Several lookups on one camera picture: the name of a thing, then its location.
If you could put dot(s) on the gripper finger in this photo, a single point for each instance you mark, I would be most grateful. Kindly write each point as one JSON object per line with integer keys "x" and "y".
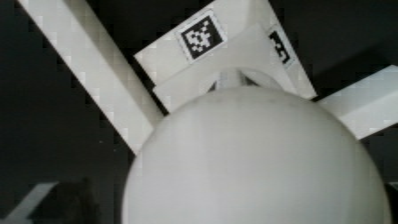
{"x": 18, "y": 216}

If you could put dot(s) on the white lamp bulb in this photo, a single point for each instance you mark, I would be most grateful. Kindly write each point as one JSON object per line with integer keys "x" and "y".
{"x": 253, "y": 162}

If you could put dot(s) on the white lamp base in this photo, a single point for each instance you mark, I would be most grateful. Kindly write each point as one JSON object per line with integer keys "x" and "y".
{"x": 230, "y": 38}

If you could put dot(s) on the white frame wall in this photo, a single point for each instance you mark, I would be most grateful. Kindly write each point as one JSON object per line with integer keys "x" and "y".
{"x": 363, "y": 104}

